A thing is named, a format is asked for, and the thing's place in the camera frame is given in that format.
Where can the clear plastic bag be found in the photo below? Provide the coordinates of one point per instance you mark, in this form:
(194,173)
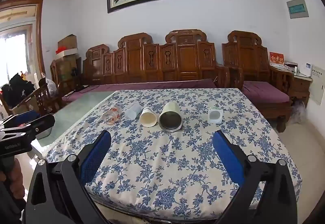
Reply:
(299,112)

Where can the long purple sofa cushion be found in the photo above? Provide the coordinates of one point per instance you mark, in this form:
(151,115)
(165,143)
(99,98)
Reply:
(142,85)

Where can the pile of black clothes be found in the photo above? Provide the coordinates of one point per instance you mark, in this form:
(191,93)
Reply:
(17,89)

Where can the white cardboard box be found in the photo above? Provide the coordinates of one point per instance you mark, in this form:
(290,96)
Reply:
(67,53)

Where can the grey wall electrical box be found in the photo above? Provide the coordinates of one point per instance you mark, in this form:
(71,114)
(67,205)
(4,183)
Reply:
(297,8)

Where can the white plastic bag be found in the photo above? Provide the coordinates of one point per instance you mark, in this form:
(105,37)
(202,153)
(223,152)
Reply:
(49,87)

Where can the person's left hand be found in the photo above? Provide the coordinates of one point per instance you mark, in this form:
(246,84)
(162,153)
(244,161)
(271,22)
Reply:
(14,172)

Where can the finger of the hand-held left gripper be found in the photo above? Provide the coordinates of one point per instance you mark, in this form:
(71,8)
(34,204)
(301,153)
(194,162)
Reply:
(42,122)
(25,115)

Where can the translucent plastic cup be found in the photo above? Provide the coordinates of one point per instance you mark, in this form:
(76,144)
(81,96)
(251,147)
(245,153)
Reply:
(134,110)

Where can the wooden side table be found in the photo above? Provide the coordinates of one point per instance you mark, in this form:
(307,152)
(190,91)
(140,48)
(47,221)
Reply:
(301,87)

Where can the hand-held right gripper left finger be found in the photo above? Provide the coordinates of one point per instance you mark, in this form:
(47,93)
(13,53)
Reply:
(97,156)

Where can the small wooden chair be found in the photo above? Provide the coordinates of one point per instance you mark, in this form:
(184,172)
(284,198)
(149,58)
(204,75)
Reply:
(45,98)

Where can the white wall panel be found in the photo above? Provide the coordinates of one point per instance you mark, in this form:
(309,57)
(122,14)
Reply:
(316,84)

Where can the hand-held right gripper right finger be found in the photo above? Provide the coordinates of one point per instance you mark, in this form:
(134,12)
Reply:
(227,156)

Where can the wooden door frame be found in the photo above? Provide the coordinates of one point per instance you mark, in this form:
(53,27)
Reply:
(38,36)

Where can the glass cup with red print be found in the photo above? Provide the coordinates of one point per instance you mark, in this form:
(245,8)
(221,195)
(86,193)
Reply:
(111,115)

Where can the white paper cup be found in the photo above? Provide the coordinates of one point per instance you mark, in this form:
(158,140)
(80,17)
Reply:
(148,117)

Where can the white square cup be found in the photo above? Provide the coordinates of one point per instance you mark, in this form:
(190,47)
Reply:
(215,115)

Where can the blue floral tablecloth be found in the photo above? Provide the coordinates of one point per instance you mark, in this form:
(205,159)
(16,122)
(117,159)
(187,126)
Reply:
(165,163)

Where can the long carved wooden sofa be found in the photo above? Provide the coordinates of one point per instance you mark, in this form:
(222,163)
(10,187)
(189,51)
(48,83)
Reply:
(157,61)

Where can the purple armchair cushion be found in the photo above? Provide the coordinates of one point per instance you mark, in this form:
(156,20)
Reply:
(264,92)

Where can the cream steel tumbler cup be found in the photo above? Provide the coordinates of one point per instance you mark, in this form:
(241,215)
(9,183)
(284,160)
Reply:
(171,118)

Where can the red printed box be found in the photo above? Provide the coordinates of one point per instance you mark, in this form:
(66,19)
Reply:
(276,58)

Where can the brown cardboard box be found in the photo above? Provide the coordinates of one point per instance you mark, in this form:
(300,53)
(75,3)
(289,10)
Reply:
(67,42)

